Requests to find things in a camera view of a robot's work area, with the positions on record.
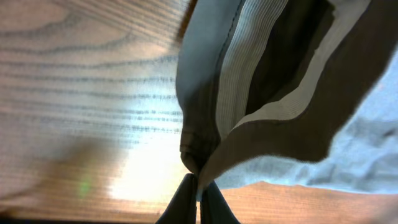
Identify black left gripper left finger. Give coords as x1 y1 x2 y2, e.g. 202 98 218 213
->
155 174 197 224

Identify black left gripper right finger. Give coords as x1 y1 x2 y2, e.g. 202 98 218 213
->
200 182 239 224

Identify grey shorts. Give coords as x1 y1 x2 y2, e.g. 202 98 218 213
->
176 0 397 198

